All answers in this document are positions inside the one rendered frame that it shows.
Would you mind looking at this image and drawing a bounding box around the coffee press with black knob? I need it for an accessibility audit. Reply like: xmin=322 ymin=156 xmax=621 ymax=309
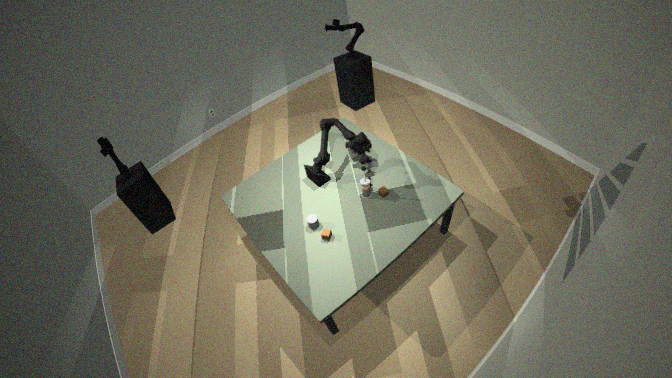
xmin=360 ymin=166 xmax=372 ymax=199

